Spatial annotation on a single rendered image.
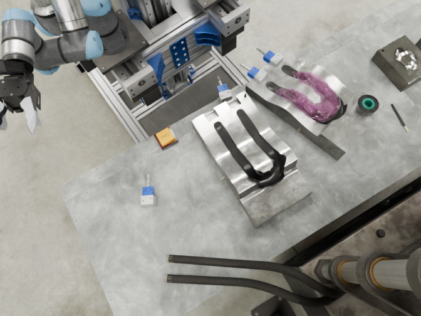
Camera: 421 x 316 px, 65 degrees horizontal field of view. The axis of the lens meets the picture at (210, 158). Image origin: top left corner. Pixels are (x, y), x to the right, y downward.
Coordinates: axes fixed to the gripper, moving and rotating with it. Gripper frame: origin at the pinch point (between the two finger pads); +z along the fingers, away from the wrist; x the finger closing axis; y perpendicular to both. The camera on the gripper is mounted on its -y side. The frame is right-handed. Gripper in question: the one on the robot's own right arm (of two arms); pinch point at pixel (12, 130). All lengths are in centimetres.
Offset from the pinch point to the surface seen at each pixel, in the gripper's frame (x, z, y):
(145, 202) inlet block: -23, 9, 58
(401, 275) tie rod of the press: -75, 46, -8
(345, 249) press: -96, 40, 54
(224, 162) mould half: -56, 0, 49
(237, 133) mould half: -64, -12, 49
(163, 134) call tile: -34, -20, 58
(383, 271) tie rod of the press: -77, 45, 0
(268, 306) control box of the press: -80, 64, 135
